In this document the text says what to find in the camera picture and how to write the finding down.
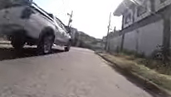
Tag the distant trees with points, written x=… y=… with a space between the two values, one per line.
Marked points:
x=86 y=39

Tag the utility pole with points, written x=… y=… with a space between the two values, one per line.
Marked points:
x=70 y=19
x=107 y=31

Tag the grey concrete road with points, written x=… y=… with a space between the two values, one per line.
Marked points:
x=78 y=80

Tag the white pickup truck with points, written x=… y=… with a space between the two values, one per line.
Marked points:
x=30 y=24

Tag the grassy dirt verge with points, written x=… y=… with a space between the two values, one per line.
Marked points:
x=143 y=71

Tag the grey walled building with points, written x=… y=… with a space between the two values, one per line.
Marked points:
x=150 y=35

